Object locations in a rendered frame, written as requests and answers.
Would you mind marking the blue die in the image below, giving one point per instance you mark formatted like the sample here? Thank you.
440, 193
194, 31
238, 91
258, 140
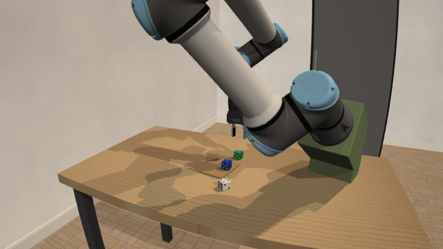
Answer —
226, 164

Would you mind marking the white die with black pips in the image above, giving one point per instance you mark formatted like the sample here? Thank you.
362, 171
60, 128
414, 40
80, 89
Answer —
224, 184

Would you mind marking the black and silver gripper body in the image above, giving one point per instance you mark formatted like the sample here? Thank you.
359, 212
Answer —
234, 115

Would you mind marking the green die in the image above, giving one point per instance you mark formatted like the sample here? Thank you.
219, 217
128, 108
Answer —
238, 154

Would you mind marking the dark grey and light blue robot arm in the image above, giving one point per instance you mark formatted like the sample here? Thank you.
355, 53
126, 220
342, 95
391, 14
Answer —
271, 123

